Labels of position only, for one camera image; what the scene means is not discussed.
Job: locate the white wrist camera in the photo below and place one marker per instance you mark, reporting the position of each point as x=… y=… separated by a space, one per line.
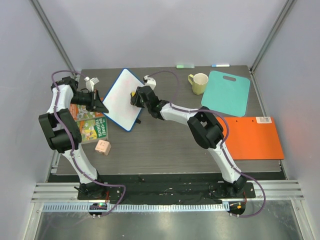
x=90 y=83
x=149 y=81

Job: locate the blue white marker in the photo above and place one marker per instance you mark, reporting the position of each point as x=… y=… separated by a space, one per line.
x=220 y=65

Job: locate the orange treehouse book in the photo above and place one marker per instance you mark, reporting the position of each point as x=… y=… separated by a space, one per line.
x=80 y=113

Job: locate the green treehouse book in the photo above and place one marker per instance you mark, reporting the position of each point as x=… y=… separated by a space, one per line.
x=93 y=130

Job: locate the orange clipboard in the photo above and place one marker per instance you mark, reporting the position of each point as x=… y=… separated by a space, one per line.
x=252 y=138

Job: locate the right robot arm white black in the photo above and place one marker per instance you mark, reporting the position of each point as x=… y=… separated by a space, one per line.
x=204 y=127

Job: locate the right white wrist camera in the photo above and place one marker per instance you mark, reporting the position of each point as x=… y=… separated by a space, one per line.
x=149 y=81

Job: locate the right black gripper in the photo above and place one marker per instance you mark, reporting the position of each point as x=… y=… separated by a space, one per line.
x=137 y=97

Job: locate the teal cutting board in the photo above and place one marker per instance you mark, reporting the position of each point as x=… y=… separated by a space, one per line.
x=226 y=93

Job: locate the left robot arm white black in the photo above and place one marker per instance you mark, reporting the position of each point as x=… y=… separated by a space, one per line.
x=63 y=134

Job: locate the green eraser block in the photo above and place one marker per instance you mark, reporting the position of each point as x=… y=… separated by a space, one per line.
x=185 y=66

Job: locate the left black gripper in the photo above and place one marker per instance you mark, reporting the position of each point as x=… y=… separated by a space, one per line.
x=97 y=104

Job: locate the pale yellow mug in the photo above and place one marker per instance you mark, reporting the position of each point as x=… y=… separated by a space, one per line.
x=198 y=82

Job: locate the white slotted cable duct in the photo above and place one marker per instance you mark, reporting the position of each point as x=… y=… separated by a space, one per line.
x=99 y=207

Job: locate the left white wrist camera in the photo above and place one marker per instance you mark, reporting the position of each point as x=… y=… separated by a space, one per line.
x=90 y=83

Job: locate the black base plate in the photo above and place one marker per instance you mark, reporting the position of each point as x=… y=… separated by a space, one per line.
x=164 y=189

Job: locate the blue framed whiteboard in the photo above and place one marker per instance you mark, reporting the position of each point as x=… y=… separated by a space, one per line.
x=118 y=100

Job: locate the pink cube power adapter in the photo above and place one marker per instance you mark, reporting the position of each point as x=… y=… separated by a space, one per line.
x=103 y=147

